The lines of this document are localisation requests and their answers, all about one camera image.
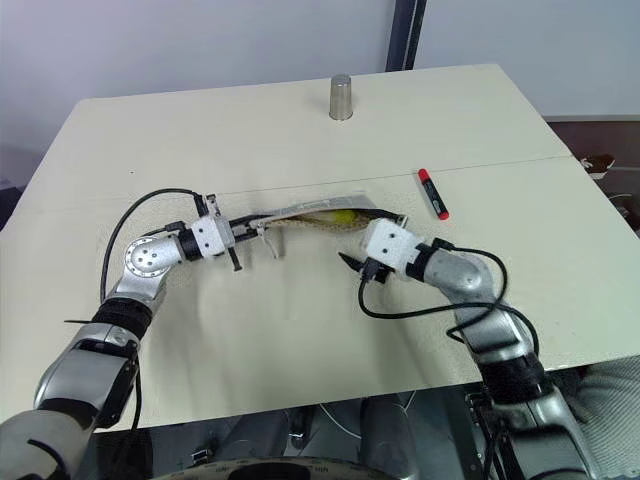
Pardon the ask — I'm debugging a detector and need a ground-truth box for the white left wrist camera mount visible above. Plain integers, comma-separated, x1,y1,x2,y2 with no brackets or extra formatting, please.
191,215,234,260

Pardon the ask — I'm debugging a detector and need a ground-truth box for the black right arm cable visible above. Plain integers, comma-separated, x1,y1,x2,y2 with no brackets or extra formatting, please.
355,238,542,362

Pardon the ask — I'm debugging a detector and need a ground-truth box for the dark vertical post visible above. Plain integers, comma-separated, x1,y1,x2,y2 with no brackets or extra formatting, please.
384,0,427,72

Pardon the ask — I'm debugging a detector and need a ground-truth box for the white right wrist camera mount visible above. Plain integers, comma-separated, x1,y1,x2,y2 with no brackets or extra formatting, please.
358,217,422,277

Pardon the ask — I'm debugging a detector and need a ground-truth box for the short black plug cable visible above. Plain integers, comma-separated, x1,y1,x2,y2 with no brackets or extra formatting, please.
139,221,185,239

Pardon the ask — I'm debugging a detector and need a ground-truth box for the grey grid zip pouch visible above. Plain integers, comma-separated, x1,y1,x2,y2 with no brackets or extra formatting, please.
255,192,409,261

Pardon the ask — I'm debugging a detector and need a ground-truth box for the black bulky object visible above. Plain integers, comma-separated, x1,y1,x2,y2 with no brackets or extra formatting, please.
0,144,26,234

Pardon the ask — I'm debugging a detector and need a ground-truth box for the red and black marker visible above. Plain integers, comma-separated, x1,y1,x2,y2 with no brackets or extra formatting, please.
416,168,451,222

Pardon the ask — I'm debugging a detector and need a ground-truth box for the brown and white object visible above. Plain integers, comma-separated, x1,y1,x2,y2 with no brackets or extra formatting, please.
579,153,620,180

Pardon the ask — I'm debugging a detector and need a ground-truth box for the silver metal cup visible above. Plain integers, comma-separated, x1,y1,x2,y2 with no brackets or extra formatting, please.
328,74,356,122

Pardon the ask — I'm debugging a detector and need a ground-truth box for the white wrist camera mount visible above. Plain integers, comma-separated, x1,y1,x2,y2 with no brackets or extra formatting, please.
191,215,234,260
358,217,422,277

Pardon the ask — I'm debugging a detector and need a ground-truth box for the long black left arm cable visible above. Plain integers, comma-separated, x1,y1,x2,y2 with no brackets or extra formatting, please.
98,187,207,307

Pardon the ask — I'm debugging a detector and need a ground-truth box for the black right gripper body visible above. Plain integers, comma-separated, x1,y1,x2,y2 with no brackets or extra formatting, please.
356,257,396,287

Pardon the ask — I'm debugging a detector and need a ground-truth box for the black metal frame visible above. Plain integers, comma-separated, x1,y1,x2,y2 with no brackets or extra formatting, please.
463,392,509,480

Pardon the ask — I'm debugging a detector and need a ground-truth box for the thin white cable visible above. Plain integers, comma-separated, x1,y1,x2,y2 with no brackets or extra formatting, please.
317,392,416,441

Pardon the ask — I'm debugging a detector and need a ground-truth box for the grey woven fabric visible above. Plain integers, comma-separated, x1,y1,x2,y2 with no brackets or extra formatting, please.
569,359,640,426

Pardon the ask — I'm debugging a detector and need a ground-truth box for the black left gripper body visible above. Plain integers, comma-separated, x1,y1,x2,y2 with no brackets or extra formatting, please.
203,193,251,274

